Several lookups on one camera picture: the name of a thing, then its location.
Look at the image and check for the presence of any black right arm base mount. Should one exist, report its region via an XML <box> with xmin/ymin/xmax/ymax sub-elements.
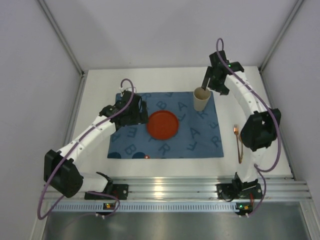
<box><xmin>216</xmin><ymin>172</ymin><xmax>263</xmax><ymax>202</ymax></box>

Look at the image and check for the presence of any perforated white cable duct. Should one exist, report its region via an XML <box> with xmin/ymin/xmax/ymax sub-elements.
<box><xmin>49</xmin><ymin>201</ymin><xmax>253</xmax><ymax>213</ymax></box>

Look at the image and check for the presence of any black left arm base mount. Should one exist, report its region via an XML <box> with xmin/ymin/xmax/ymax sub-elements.
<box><xmin>84</xmin><ymin>172</ymin><xmax>129</xmax><ymax>200</ymax></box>

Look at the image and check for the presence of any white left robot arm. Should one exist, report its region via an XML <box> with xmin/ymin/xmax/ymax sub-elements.
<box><xmin>43</xmin><ymin>90</ymin><xmax>149</xmax><ymax>198</ymax></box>

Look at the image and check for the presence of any red round plastic plate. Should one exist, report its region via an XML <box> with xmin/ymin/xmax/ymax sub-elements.
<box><xmin>146</xmin><ymin>110</ymin><xmax>179</xmax><ymax>141</ymax></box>

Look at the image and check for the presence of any right aluminium corner post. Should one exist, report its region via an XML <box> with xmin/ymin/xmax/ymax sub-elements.
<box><xmin>258</xmin><ymin>0</ymin><xmax>306</xmax><ymax>74</ymax></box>

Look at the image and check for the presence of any aluminium front rail frame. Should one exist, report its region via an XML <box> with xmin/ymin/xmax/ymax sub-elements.
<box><xmin>39</xmin><ymin>176</ymin><xmax>313</xmax><ymax>202</ymax></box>

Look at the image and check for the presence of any aluminium corner post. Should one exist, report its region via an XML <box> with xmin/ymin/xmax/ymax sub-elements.
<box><xmin>258</xmin><ymin>0</ymin><xmax>306</xmax><ymax>74</ymax></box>
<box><xmin>37</xmin><ymin>0</ymin><xmax>86</xmax><ymax>76</ymax></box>

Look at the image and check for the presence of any blue letter-print cloth napkin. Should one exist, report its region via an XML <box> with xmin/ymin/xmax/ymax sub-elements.
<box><xmin>107</xmin><ymin>91</ymin><xmax>224</xmax><ymax>159</ymax></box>

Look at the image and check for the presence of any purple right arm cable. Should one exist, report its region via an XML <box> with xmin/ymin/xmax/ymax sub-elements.
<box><xmin>216</xmin><ymin>37</ymin><xmax>281</xmax><ymax>216</ymax></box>

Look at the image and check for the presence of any left aluminium corner post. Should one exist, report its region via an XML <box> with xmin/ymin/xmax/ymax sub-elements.
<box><xmin>37</xmin><ymin>0</ymin><xmax>86</xmax><ymax>76</ymax></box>

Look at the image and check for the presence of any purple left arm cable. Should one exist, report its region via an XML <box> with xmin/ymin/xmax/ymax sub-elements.
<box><xmin>37</xmin><ymin>78</ymin><xmax>137</xmax><ymax>221</ymax></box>

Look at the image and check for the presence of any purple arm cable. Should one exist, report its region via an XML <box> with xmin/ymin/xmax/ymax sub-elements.
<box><xmin>216</xmin><ymin>37</ymin><xmax>281</xmax><ymax>216</ymax></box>
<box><xmin>37</xmin><ymin>78</ymin><xmax>137</xmax><ymax>221</ymax></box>

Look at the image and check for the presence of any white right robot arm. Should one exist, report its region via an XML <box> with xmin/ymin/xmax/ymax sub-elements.
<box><xmin>201</xmin><ymin>50</ymin><xmax>281</xmax><ymax>183</ymax></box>

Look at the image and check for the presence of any beige paper cup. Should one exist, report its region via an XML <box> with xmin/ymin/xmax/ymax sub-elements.
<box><xmin>193</xmin><ymin>87</ymin><xmax>211</xmax><ymax>112</ymax></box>

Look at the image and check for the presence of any copper-coloured fork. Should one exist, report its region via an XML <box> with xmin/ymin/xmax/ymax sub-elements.
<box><xmin>233</xmin><ymin>124</ymin><xmax>244</xmax><ymax>164</ymax></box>

